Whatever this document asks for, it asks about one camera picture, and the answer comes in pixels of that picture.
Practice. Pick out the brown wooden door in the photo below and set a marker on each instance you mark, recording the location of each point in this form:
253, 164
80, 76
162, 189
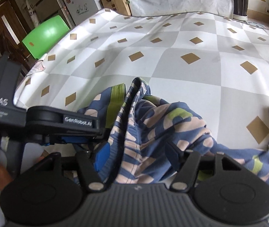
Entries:
4, 21

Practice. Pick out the long table with printed cover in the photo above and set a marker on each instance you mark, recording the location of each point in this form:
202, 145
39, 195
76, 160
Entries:
179, 0

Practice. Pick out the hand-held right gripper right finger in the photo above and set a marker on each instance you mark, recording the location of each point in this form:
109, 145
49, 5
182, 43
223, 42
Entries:
187, 164

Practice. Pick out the white grey checkered tablecloth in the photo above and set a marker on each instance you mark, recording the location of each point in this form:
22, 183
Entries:
172, 59

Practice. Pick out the blue letter-print pants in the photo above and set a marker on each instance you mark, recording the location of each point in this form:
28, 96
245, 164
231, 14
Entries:
153, 132

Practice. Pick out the green plastic chair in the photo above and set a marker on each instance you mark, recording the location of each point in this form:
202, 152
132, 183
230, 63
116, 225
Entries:
44, 36

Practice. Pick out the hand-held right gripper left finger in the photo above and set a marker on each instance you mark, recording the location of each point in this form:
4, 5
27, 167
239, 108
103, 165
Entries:
102, 154

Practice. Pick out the cardboard box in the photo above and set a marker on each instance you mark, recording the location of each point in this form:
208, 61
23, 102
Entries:
116, 4

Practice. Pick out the black tall planter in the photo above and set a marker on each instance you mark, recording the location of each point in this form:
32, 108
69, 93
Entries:
241, 0

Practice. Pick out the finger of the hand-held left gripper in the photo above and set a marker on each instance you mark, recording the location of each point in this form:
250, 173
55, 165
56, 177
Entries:
69, 140

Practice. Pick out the white chest freezer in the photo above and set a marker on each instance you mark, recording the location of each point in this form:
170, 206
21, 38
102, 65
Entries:
81, 4

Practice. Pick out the blue patterned floor scale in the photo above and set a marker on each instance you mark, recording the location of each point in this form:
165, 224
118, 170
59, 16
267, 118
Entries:
254, 24

